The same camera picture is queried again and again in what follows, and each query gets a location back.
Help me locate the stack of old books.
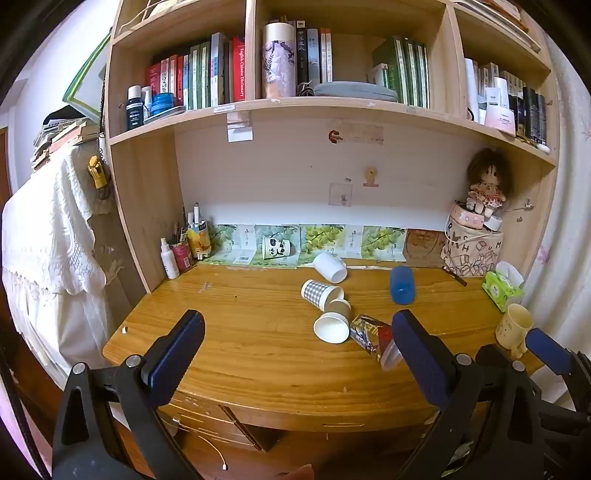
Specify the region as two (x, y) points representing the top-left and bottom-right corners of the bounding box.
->
(30, 107), (103, 172)

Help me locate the stack of flat books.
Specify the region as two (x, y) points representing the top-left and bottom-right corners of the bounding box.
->
(455, 0), (543, 52)

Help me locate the plain white paper cup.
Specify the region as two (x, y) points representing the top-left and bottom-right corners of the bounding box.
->
(312, 252), (348, 284)

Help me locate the brown paper cup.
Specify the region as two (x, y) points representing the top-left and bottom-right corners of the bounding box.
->
(327, 298), (352, 322)

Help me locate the white spray bottle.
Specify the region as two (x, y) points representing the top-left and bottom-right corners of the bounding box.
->
(160, 237), (180, 280)

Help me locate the blue lidded jar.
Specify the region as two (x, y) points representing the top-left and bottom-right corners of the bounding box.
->
(151, 92), (176, 116)

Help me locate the row of grape print cartons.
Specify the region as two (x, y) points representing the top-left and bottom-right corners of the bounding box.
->
(202, 223), (408, 268)

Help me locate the green framed picture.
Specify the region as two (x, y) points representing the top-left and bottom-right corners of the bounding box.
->
(63, 31), (112, 119)

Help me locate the brown haired rag doll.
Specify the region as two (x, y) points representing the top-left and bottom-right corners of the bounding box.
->
(465, 147), (513, 217)

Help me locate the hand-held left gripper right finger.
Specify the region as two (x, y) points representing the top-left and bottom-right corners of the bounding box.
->
(392, 309), (546, 480)

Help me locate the printed glossy cup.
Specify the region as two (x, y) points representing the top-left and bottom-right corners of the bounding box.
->
(349, 314), (393, 365)

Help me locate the brown printed carton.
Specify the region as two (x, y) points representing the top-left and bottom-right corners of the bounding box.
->
(403, 229), (447, 269)

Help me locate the row of mixed books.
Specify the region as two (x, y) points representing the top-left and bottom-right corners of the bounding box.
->
(145, 32), (246, 112)

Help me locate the checked paper cup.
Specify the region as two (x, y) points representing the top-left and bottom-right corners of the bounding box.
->
(300, 279), (345, 311)

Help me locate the panda print mug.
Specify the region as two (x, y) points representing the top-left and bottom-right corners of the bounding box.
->
(262, 237), (291, 260)

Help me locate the white cable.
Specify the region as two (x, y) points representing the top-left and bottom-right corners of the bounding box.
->
(172, 418), (229, 470)

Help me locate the wooden desk drawer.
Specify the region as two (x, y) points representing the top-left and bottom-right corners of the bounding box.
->
(159, 397), (265, 452)

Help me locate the blue plastic cup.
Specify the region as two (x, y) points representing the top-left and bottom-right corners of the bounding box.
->
(390, 265), (415, 305)

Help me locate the printed fabric bag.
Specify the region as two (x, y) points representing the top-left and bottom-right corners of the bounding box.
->
(440, 226), (505, 278)

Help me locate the yellow carton pen holder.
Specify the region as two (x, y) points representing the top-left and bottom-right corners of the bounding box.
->
(187, 220), (214, 261)

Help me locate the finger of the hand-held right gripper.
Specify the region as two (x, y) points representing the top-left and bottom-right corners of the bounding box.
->
(525, 327), (591, 416)
(475, 344), (514, 366)

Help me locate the floral print cylinder tube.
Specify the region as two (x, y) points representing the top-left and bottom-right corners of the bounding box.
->
(262, 21), (297, 99)

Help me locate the row of cosmetic bottles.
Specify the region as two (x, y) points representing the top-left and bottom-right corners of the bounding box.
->
(464, 57), (553, 154)

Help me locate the dark bottle white label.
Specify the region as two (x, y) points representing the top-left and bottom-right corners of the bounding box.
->
(126, 85), (145, 132)

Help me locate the pink round box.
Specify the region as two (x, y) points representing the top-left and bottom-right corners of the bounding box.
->
(450, 200), (485, 230)

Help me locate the clear wall sticker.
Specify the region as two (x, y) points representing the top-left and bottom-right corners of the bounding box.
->
(329, 183), (355, 206)

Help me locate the grey oval case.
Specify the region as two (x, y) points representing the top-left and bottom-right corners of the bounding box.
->
(313, 80), (399, 103)

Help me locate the row of dark spined books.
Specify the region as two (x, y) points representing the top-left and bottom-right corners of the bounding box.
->
(294, 18), (333, 88)

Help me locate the white lace cloth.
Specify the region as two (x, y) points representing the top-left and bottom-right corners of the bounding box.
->
(1, 147), (123, 388)

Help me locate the cream ceramic mug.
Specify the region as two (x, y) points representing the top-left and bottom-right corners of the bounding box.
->
(495, 303), (534, 360)

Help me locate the white floral curtain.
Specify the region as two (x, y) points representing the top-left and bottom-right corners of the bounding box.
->
(524, 28), (591, 407)

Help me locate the yellow toy figure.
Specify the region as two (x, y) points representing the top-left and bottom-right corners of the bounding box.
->
(88, 155), (108, 190)

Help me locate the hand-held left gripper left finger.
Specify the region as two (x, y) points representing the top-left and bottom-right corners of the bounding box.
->
(52, 309), (206, 480)

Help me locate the row of green books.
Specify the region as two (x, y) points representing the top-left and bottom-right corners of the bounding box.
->
(372, 35), (431, 110)

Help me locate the green tissue packet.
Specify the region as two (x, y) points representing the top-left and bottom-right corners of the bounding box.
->
(482, 261), (525, 313)

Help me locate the white paper cup wide rim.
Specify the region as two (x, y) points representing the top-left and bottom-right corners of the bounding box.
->
(313, 312), (350, 344)

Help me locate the wooden bookshelf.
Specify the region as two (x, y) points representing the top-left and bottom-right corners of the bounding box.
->
(102, 0), (560, 296)

